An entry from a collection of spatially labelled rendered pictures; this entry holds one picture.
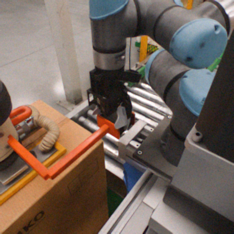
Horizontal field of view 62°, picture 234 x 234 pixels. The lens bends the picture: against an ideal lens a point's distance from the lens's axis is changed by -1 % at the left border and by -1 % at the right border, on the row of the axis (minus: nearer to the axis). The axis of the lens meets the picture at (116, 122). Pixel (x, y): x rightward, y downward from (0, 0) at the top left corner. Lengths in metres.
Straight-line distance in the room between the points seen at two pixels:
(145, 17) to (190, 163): 0.31
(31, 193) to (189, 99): 0.52
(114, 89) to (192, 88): 0.19
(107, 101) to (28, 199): 0.38
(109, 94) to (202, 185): 0.34
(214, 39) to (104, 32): 0.20
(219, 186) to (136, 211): 0.42
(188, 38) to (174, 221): 0.25
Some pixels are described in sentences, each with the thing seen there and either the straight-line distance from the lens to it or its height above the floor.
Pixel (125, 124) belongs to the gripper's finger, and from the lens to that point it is 0.57.
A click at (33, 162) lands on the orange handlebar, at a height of 1.09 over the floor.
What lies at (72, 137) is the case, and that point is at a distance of 0.76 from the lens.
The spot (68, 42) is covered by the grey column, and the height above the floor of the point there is 0.75.
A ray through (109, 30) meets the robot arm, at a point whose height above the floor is 1.37.
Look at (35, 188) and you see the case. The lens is 0.68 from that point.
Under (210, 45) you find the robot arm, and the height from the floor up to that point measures 1.38.
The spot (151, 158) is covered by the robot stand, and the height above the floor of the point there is 1.04.
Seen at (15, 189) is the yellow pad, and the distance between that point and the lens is 0.68.
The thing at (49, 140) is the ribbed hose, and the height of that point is 1.01.
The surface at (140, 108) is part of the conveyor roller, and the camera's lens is 1.49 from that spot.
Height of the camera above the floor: 1.51
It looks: 45 degrees down
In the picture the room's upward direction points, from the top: straight up
